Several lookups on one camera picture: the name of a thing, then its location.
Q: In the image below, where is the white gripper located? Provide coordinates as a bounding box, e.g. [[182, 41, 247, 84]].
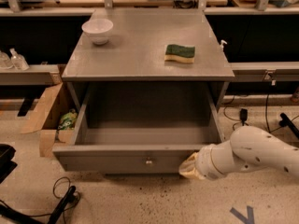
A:
[[178, 141, 237, 180]]

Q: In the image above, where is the grey top drawer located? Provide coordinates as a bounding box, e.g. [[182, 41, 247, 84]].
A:
[[53, 81, 224, 175]]

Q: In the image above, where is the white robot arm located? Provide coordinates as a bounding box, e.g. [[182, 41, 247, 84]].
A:
[[178, 126, 299, 180]]

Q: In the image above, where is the grey wooden drawer cabinet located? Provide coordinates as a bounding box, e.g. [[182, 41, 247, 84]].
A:
[[61, 7, 235, 133]]

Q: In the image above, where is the black stand leg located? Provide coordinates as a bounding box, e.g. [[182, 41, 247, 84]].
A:
[[279, 113, 299, 139]]

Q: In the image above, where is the green yellow sponge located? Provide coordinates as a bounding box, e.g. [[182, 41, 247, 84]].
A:
[[164, 44, 195, 63]]

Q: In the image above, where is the green snack bag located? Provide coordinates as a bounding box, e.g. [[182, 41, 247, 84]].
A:
[[58, 109, 78, 130]]

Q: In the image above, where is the white pump dispenser bottle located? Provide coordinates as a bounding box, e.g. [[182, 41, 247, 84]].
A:
[[220, 40, 227, 50]]

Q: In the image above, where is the brown cardboard box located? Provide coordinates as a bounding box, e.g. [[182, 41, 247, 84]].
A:
[[21, 83, 75, 158]]

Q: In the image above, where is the white ceramic bowl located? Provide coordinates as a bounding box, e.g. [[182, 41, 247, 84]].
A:
[[81, 19, 113, 45]]

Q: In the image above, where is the black chair base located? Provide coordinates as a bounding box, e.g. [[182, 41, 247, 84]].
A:
[[0, 144, 17, 183]]

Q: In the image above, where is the clear sanitizer bottle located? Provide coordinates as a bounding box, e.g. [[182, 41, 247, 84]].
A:
[[9, 49, 29, 71]]

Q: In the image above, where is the clear plastic bottle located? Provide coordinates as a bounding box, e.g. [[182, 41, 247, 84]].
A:
[[0, 50, 13, 69]]

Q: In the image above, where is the black floor cable bundle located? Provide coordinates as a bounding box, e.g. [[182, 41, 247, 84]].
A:
[[0, 176, 82, 224]]

